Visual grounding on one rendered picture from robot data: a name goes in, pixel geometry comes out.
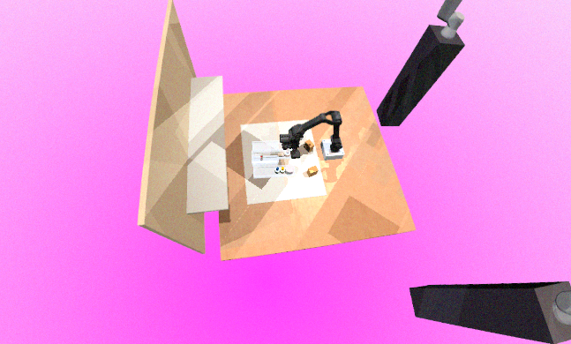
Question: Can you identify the tan rectangular block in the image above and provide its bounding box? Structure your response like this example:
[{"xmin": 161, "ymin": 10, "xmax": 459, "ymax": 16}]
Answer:
[
  {"xmin": 306, "ymin": 166, "xmax": 319, "ymax": 177},
  {"xmin": 304, "ymin": 139, "xmax": 314, "ymax": 153}
]

